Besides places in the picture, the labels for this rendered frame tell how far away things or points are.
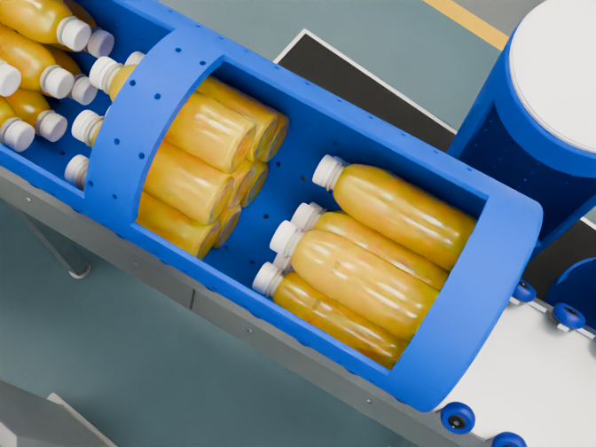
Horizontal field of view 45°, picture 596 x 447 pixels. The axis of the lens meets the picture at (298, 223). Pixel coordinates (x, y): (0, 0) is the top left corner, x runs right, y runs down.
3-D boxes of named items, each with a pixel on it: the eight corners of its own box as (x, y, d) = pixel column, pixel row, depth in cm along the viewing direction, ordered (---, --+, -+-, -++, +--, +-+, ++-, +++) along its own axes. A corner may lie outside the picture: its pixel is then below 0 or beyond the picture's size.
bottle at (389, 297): (414, 344, 86) (278, 266, 89) (443, 293, 86) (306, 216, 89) (417, 350, 79) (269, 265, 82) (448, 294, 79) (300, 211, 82)
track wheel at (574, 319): (581, 335, 97) (590, 323, 97) (551, 318, 98) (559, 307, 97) (578, 324, 101) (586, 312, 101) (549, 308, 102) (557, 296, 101)
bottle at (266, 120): (273, 110, 87) (142, 39, 89) (246, 162, 88) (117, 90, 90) (285, 116, 94) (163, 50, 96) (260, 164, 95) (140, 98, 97)
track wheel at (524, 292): (531, 308, 98) (539, 295, 98) (502, 291, 99) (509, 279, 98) (530, 297, 102) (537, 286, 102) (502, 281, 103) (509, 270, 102)
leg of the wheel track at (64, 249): (82, 282, 196) (5, 194, 137) (65, 272, 197) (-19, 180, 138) (95, 265, 198) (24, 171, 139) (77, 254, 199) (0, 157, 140)
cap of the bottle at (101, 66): (102, 98, 88) (90, 90, 88) (121, 77, 89) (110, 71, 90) (98, 76, 84) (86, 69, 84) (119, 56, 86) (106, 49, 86)
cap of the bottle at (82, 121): (102, 132, 92) (90, 125, 92) (103, 110, 89) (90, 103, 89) (82, 149, 89) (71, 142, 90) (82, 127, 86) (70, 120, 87)
